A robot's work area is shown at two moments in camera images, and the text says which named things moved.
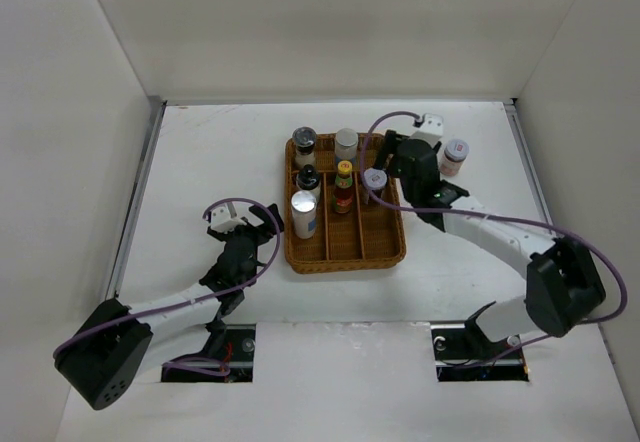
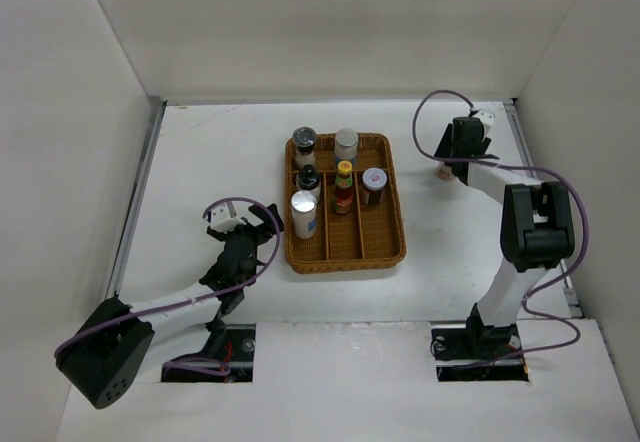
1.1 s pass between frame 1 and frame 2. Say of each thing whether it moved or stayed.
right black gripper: moved
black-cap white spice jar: stayed
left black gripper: stayed
